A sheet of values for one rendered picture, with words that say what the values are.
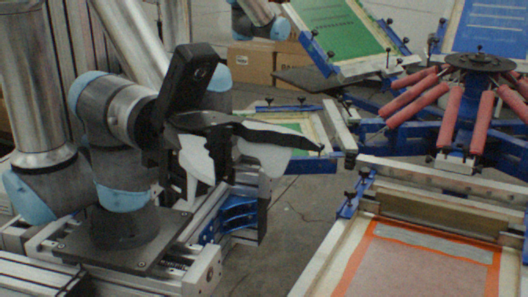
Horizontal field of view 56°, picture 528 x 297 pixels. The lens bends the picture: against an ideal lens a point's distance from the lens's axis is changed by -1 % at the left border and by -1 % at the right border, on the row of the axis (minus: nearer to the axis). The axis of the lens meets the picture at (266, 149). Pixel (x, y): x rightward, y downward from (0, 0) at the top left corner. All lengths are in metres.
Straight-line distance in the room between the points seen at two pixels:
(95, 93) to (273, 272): 2.40
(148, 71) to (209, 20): 5.96
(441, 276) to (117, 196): 1.05
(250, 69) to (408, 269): 4.73
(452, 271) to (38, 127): 1.16
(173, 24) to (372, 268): 0.91
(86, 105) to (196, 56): 0.21
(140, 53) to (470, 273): 1.13
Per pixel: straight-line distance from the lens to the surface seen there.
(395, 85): 2.57
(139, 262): 1.04
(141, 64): 0.80
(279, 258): 3.07
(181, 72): 0.52
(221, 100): 1.42
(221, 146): 0.55
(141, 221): 1.07
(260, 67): 5.96
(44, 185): 0.95
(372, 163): 1.90
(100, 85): 0.67
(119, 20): 0.83
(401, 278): 1.49
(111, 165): 0.70
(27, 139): 0.93
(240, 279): 2.92
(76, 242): 1.14
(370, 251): 1.57
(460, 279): 1.54
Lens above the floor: 1.89
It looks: 26 degrees down
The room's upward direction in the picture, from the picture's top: straight up
